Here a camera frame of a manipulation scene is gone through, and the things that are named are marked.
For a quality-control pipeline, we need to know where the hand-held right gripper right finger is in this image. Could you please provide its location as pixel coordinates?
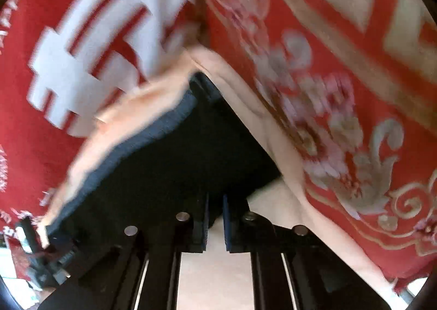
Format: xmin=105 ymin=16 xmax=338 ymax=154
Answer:
xmin=223 ymin=194 xmax=393 ymax=310

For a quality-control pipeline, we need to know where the cream embossed blanket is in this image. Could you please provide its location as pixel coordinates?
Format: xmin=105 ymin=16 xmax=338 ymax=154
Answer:
xmin=40 ymin=44 xmax=405 ymax=310

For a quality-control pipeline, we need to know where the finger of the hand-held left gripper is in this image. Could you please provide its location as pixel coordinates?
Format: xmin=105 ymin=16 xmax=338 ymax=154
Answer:
xmin=15 ymin=217 xmax=46 ymax=258

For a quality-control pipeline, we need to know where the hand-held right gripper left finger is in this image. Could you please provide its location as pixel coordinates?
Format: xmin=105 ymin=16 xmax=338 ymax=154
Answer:
xmin=37 ymin=193 xmax=209 ymax=310

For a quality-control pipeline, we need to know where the red printed blanket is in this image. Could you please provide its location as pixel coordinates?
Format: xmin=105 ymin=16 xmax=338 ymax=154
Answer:
xmin=0 ymin=0 xmax=437 ymax=297

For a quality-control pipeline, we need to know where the black pants blue patterned waistband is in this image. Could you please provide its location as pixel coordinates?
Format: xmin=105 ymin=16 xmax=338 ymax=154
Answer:
xmin=46 ymin=71 xmax=285 ymax=240

